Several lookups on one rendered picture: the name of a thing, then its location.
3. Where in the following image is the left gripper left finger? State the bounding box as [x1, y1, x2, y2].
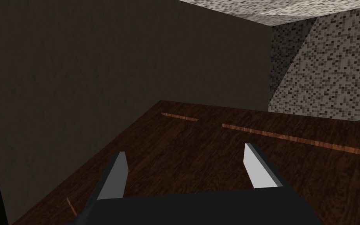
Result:
[87, 151, 129, 207]

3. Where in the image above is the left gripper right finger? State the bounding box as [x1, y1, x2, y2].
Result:
[243, 143, 290, 189]

